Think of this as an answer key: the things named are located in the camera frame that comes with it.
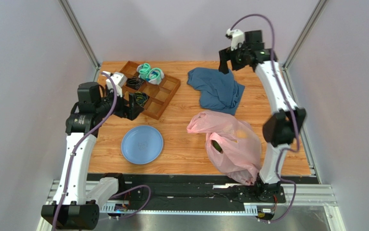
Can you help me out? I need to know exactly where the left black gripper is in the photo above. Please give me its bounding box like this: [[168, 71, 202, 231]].
[[96, 85, 145, 121]]

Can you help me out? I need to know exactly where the blue plate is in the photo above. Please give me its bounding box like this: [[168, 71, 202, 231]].
[[120, 125, 164, 165]]

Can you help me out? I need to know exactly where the blue cloth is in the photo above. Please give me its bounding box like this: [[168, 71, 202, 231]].
[[187, 67, 245, 116]]

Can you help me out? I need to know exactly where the green fake avocado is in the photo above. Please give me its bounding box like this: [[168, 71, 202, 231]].
[[211, 140, 224, 154]]

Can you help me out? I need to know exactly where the pink plastic bag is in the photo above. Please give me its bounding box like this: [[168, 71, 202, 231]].
[[186, 110, 262, 186]]

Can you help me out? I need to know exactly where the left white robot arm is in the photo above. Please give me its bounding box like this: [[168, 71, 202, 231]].
[[41, 82, 144, 231]]

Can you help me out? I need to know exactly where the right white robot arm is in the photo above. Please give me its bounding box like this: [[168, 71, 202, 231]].
[[218, 29, 306, 201]]

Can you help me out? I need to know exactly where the wooden compartment tray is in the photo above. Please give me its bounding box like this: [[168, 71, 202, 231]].
[[120, 61, 181, 120]]

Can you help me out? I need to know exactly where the teal grey rolled sock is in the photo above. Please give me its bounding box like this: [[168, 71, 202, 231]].
[[146, 67, 165, 85]]

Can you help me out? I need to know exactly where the teal white rolled sock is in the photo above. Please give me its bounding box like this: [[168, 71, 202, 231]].
[[136, 63, 151, 81]]

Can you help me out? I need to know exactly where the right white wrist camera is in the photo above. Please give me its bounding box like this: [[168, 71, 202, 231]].
[[226, 29, 245, 51]]

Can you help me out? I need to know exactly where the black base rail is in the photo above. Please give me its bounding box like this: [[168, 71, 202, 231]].
[[103, 174, 321, 213]]

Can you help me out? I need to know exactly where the right aluminium corner post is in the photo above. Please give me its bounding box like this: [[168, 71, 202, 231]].
[[282, 0, 329, 69]]

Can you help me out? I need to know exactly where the aluminium corner post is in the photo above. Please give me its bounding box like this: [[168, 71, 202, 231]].
[[58, 0, 100, 70], [282, 0, 329, 69]]

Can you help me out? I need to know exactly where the left aluminium corner post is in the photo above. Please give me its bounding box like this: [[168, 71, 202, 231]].
[[58, 0, 100, 70]]

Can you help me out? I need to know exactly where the aluminium frame rail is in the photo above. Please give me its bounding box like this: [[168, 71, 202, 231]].
[[37, 179, 347, 231]]

